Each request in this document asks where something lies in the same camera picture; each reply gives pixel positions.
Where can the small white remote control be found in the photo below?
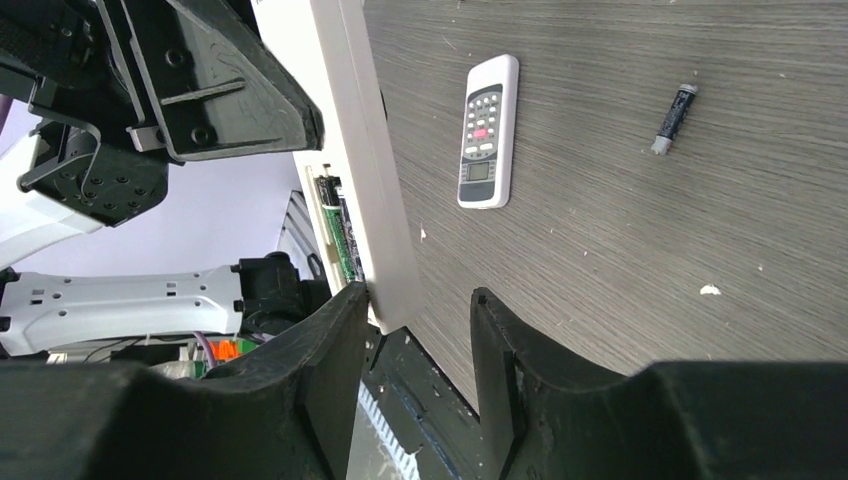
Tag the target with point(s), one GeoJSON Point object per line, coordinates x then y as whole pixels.
{"type": "Point", "coordinates": [487, 148]}

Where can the green black battery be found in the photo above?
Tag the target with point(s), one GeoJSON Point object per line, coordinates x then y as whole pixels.
{"type": "Point", "coordinates": [332, 211]}

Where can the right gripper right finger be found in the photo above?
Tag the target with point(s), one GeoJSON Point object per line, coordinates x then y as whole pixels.
{"type": "Point", "coordinates": [546, 412]}

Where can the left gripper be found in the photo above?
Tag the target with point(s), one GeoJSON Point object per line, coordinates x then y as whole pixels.
{"type": "Point", "coordinates": [122, 86]}

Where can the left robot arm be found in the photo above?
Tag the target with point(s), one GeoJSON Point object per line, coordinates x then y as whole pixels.
{"type": "Point", "coordinates": [42, 312]}

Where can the black battery upper left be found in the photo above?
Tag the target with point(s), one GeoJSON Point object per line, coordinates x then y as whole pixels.
{"type": "Point", "coordinates": [682, 102]}

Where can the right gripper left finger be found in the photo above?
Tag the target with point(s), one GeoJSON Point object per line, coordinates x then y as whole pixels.
{"type": "Point", "coordinates": [285, 410]}

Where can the long white remote control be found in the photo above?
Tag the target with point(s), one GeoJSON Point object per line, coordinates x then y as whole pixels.
{"type": "Point", "coordinates": [325, 46]}

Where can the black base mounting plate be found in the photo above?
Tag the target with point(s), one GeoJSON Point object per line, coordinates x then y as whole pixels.
{"type": "Point", "coordinates": [424, 426]}

